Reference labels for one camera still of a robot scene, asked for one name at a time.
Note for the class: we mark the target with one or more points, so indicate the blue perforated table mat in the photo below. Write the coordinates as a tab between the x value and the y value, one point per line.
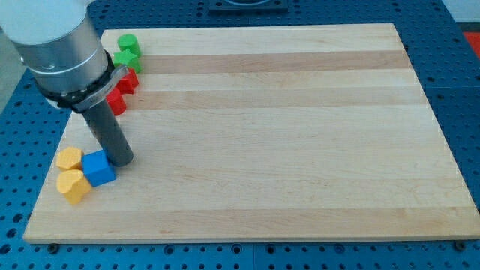
445	64

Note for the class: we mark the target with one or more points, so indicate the blue cube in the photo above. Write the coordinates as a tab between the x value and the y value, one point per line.
97	168

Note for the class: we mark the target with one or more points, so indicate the yellow hexagon block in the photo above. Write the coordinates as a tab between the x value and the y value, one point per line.
69	158

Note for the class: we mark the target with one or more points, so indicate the green star block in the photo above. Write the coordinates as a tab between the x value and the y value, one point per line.
126	57

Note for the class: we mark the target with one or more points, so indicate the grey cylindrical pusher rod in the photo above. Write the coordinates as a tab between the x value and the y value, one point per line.
106	130

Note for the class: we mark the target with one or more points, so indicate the wooden board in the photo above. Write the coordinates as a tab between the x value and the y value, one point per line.
311	133

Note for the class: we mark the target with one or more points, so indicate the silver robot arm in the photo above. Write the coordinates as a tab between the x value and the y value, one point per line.
58	43

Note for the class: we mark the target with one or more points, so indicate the yellow heart block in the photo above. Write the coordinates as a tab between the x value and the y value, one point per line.
73	185

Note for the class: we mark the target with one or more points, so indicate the red angular block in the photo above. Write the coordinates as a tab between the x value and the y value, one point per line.
128	83

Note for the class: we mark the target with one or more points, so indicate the green cylinder block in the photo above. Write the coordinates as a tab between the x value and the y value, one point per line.
129	42

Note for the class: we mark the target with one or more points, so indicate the red rounded block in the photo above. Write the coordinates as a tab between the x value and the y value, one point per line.
116	102

